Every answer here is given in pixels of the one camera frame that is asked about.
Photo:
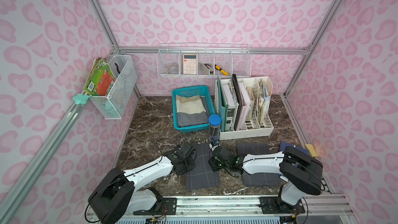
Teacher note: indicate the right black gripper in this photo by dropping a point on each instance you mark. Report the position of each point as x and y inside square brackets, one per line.
[217, 155]

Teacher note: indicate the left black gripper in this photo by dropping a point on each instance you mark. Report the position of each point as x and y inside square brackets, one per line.
[189, 154]

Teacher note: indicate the dark grey checked pillowcase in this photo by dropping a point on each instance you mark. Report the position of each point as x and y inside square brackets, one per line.
[261, 167]
[202, 176]

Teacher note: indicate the beige grey pillowcase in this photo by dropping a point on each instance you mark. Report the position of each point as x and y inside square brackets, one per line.
[191, 111]

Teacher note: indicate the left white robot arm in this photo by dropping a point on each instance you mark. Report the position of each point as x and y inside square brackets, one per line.
[122, 192]

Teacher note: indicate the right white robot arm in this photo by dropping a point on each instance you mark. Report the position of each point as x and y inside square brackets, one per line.
[302, 172]

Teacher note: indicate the teal plastic basket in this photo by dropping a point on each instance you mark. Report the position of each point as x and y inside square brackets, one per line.
[189, 92]

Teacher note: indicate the navy blue folded pillowcase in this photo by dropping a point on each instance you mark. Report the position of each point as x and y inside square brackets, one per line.
[284, 145]

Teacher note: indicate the blue lid pencil jar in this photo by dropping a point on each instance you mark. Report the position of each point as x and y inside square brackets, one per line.
[214, 129]

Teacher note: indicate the green folder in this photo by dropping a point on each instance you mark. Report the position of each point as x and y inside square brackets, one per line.
[221, 104]

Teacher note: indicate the white desktop file organizer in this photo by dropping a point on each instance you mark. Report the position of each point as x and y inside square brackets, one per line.
[258, 123]

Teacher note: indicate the pink white book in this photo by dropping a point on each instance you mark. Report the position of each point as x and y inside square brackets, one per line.
[246, 105]

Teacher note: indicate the black folder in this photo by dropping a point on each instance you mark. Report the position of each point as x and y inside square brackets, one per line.
[239, 101]

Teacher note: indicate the clear tape roll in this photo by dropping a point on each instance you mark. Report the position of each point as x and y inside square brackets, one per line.
[173, 70]

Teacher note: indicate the yellow utility knife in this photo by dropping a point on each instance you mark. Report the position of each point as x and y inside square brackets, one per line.
[221, 70]

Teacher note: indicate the yellow sponge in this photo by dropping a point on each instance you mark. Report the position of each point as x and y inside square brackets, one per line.
[311, 150]

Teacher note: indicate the grey stapler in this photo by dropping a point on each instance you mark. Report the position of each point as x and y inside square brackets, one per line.
[206, 68]

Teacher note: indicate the white calculator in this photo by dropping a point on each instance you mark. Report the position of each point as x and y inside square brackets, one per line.
[190, 64]

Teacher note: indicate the green red book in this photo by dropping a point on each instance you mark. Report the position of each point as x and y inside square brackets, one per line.
[101, 78]

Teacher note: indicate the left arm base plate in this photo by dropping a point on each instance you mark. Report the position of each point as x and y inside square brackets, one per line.
[162, 206]

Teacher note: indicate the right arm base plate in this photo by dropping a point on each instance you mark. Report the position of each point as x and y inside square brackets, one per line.
[274, 205]

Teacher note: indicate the white mesh wall basket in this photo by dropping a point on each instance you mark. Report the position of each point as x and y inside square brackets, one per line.
[114, 104]

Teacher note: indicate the white wire wall shelf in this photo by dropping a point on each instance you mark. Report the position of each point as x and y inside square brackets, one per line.
[234, 59]

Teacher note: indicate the mint green wall hook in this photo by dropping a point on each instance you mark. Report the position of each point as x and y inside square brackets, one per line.
[81, 99]

